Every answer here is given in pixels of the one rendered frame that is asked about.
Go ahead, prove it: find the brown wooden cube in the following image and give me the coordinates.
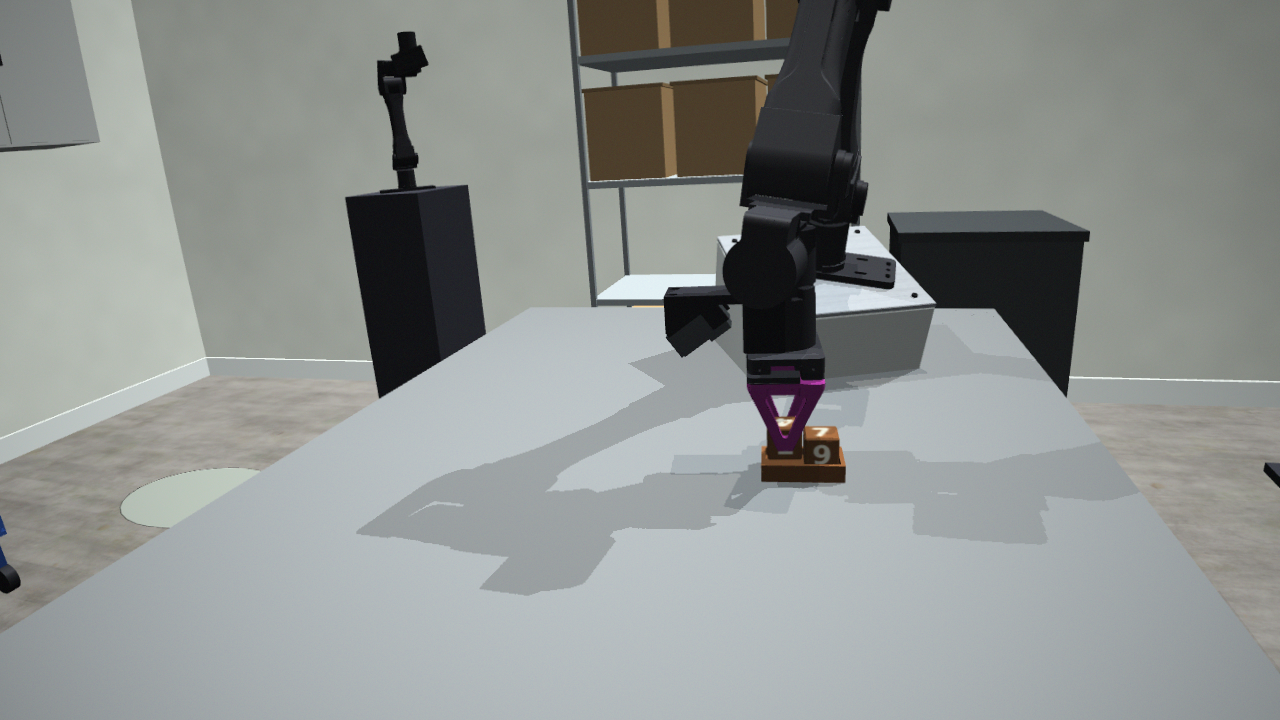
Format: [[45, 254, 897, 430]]
[[767, 416, 803, 460], [803, 427, 840, 464]]

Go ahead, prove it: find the brown wooden tray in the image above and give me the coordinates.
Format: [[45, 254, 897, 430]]
[[762, 446, 846, 483]]

